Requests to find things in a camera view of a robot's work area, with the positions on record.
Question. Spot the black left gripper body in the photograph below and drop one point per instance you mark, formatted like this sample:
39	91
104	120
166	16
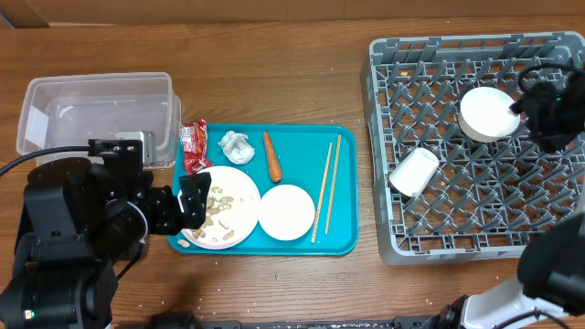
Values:
163	218

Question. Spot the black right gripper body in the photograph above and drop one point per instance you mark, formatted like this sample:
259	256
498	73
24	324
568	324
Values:
552	125

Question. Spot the white bowl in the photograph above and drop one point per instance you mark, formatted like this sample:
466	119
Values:
485	115

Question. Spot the wooden chopstick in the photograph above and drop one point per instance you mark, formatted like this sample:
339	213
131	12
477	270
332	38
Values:
321	194
333	183

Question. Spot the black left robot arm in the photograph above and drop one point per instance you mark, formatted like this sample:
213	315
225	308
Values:
80	218

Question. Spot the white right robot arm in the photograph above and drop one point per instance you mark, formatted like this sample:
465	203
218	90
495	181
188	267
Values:
550	274

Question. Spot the grey dishwasher rack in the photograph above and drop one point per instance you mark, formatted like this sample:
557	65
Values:
485	200

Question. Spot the peanut on tray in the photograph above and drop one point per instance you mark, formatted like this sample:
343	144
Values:
183	243

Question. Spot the large white plate with peanuts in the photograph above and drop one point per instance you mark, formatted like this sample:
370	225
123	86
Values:
232	205

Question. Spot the red snack wrapper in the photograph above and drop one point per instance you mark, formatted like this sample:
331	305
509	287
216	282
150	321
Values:
194	142

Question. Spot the crumpled white tissue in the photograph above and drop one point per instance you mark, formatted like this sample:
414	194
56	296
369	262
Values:
236	148

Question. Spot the orange carrot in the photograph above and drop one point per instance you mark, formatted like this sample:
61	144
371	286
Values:
275	171

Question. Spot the teal plastic tray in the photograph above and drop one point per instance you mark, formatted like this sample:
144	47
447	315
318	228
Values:
302	151

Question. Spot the clear plastic bin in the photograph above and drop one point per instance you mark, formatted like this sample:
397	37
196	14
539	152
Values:
70	110

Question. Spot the white paper cup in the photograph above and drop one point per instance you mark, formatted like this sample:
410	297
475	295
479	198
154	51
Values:
414	172

